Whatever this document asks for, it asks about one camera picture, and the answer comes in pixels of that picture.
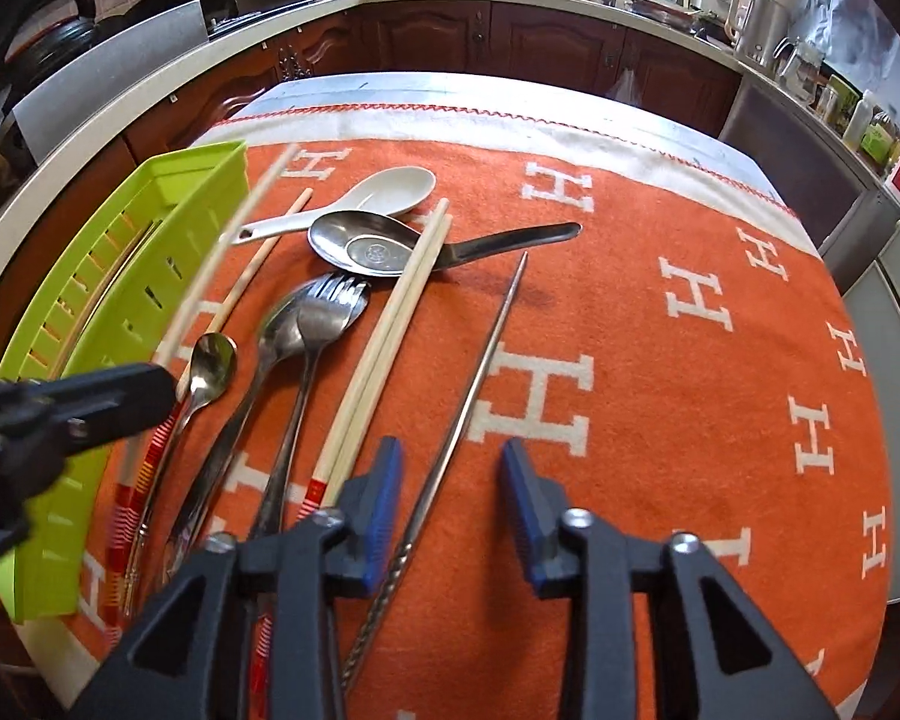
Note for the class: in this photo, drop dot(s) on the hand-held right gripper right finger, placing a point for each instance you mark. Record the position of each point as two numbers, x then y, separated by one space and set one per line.
525 525

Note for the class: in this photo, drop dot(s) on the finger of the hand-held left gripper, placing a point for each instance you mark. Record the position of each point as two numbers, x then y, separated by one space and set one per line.
112 397

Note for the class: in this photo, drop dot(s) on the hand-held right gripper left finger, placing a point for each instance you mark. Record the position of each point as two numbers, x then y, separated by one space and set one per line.
381 517

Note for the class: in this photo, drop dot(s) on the small steel spoon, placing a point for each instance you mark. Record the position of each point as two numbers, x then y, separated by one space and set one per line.
211 367

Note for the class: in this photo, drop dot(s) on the steel chopstick spiral end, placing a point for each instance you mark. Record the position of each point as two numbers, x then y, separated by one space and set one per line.
482 360

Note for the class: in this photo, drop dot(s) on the long steel spoon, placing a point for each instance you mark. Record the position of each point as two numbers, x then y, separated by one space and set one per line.
281 326

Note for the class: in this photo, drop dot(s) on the green plastic utensil tray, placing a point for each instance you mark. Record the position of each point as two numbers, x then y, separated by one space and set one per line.
157 195

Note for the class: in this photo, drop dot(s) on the steel fork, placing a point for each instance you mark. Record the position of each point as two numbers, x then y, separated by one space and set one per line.
330 307

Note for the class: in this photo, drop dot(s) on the large steel serving spoon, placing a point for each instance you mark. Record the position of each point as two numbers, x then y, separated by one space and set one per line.
364 244

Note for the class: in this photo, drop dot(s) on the white ceramic spoon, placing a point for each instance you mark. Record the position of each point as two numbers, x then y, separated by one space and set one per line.
390 187

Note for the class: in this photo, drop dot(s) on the orange patterned blanket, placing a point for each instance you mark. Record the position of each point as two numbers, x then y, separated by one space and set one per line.
607 300

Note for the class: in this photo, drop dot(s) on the steel splash guard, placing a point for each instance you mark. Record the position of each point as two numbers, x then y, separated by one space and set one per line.
112 67

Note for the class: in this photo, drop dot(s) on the gas stove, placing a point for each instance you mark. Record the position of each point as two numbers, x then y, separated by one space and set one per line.
244 15

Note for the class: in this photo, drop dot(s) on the pale blue table cover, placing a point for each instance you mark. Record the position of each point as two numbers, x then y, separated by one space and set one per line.
435 86

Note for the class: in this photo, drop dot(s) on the white kitchen countertop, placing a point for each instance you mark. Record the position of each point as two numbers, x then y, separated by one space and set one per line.
307 0

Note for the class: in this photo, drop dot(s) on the clear plastic bag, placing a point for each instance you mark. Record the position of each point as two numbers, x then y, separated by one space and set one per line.
626 86

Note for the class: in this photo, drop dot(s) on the cluttered counter shelf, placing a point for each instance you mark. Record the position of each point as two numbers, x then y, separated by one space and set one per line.
795 157

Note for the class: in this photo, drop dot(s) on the brown wooden base cabinets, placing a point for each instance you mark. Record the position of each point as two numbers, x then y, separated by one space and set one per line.
420 37

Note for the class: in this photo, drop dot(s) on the green label jar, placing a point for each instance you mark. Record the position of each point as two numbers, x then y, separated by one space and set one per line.
881 141

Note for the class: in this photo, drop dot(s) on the white plastic bottle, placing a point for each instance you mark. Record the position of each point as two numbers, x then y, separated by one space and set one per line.
859 118

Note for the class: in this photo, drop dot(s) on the glass jug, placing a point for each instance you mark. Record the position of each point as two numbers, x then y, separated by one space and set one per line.
799 71

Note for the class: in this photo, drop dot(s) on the pile of dishes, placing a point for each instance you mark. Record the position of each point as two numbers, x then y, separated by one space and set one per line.
667 11

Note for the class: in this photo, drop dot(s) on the steel electric kettle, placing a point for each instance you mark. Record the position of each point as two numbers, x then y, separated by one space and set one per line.
765 26

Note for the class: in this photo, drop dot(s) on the crinkled plastic sheet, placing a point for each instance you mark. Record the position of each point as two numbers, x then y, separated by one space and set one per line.
855 22

